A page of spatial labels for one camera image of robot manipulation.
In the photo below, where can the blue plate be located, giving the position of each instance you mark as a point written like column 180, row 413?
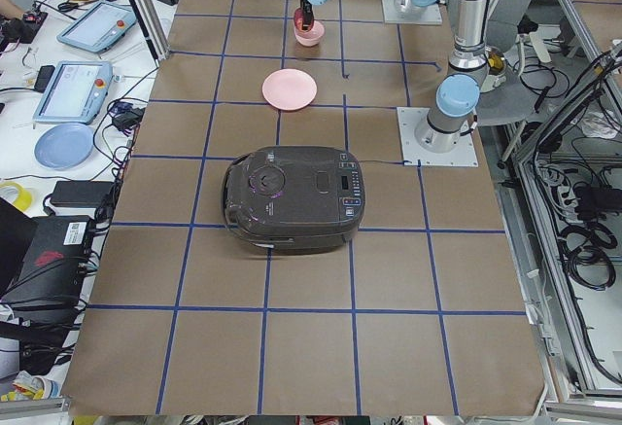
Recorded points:
column 64, row 146

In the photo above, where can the pink bowl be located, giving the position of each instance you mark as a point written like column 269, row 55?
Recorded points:
column 311, row 37

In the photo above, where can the pink plate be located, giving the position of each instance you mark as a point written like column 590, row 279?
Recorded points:
column 289, row 89

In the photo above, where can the aluminium frame post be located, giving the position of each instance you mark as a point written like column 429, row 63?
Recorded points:
column 151, row 28

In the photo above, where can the red apple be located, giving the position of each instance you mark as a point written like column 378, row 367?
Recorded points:
column 297, row 17

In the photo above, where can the dark grey rice cooker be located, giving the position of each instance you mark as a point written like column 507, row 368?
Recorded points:
column 294, row 198

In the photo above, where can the black computer box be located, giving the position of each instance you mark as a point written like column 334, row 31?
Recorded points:
column 43, row 263

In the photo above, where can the grey chair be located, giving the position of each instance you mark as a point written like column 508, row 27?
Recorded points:
column 499, row 27

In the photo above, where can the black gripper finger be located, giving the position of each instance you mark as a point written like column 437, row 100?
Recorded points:
column 306, row 22

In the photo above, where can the blue teach pendant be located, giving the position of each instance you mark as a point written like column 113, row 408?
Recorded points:
column 75, row 93
column 99, row 28

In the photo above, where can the yellow tape roll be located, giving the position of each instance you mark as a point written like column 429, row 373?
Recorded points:
column 17, row 195

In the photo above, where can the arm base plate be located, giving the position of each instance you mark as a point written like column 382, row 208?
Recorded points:
column 420, row 12
column 421, row 145

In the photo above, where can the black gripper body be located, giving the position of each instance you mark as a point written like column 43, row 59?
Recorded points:
column 305, row 9

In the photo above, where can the black power adapter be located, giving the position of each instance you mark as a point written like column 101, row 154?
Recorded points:
column 80, row 194

